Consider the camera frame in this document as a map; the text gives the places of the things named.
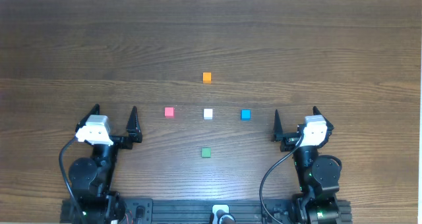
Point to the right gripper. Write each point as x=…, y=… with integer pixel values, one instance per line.
x=290, y=141

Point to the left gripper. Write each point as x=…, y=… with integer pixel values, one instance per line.
x=122, y=142

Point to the pink cube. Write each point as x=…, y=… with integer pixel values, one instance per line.
x=169, y=112

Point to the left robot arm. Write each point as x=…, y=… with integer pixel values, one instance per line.
x=82, y=178

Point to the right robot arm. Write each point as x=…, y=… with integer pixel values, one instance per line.
x=324, y=176

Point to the blue cube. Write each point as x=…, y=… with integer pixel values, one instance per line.
x=245, y=114

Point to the white cube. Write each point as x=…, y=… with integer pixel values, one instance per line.
x=208, y=113

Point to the green cube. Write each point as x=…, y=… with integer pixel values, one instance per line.
x=206, y=152

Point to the orange cube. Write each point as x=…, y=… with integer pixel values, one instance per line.
x=207, y=77

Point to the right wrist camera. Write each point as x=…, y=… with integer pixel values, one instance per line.
x=314, y=131

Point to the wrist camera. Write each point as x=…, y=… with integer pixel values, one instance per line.
x=95, y=130
x=314, y=131

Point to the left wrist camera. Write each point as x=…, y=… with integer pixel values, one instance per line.
x=95, y=130

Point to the mounting rail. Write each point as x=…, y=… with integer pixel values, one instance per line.
x=191, y=212

